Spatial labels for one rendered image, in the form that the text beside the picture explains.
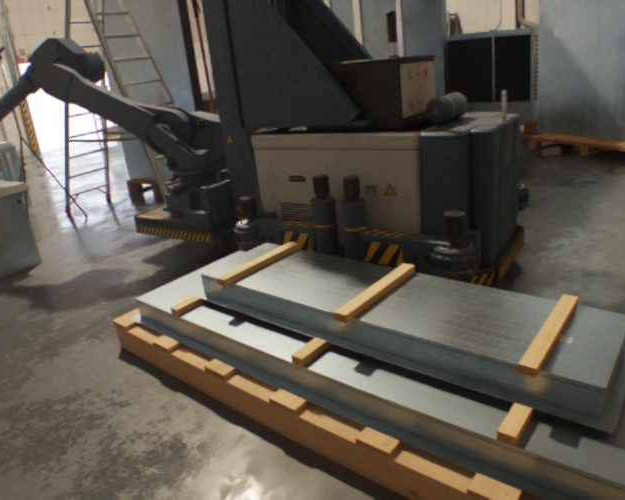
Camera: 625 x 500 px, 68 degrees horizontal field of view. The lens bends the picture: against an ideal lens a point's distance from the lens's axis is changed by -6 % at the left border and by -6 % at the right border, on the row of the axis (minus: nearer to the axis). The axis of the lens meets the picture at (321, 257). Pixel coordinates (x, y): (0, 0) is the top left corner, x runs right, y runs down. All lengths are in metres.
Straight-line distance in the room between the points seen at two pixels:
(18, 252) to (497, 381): 3.64
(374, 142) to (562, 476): 1.71
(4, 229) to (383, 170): 2.92
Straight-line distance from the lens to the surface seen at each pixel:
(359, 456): 1.58
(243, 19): 2.98
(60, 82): 3.84
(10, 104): 4.30
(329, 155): 2.63
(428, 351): 1.55
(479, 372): 1.51
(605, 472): 1.37
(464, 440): 1.44
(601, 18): 6.41
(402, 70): 2.58
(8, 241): 4.25
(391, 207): 2.52
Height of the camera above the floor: 1.19
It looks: 22 degrees down
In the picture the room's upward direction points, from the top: 6 degrees counter-clockwise
